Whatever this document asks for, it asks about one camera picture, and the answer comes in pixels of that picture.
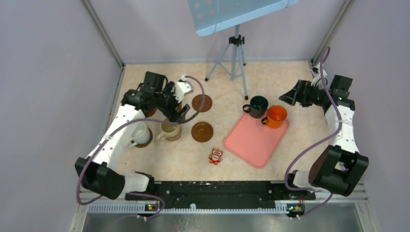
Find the grey cable duct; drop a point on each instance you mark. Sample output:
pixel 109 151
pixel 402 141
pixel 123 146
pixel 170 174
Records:
pixel 141 208

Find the light brown coaster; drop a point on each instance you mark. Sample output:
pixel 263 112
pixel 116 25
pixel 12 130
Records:
pixel 174 138

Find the red owl figure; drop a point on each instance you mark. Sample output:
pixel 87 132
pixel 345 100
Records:
pixel 216 156

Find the dark brown wooden coaster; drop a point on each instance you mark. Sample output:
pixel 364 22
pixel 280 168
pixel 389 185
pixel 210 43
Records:
pixel 202 103

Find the orange mug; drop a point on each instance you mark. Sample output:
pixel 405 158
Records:
pixel 275 116

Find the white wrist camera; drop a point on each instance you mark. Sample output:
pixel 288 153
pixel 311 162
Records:
pixel 317 78
pixel 182 88

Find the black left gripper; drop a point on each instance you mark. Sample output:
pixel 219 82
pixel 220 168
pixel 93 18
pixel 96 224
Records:
pixel 171 114

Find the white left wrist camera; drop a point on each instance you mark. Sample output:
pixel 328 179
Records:
pixel 182 88

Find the blue dotted board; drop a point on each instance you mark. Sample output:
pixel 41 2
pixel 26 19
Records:
pixel 211 16

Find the pink tray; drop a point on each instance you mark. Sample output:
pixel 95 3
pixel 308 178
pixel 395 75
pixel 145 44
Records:
pixel 254 142

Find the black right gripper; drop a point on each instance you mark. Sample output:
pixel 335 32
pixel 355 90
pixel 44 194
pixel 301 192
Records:
pixel 299 94

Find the dark brown ridged coaster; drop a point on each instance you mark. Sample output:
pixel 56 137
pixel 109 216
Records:
pixel 179 107

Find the dark green mug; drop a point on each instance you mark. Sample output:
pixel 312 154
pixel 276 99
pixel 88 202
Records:
pixel 257 107

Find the dark brown coaster front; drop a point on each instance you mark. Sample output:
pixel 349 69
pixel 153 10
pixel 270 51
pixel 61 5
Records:
pixel 202 132

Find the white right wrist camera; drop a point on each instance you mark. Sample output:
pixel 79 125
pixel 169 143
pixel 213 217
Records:
pixel 317 78

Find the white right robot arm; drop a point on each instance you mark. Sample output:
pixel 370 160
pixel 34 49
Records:
pixel 340 166

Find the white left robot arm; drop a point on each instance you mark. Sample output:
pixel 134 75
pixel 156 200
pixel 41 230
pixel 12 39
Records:
pixel 97 172

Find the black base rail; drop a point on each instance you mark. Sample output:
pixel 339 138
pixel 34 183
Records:
pixel 225 194

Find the beige mug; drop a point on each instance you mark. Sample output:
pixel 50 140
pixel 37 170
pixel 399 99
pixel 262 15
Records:
pixel 168 130

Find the white mug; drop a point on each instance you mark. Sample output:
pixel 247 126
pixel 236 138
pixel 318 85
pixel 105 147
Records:
pixel 139 126

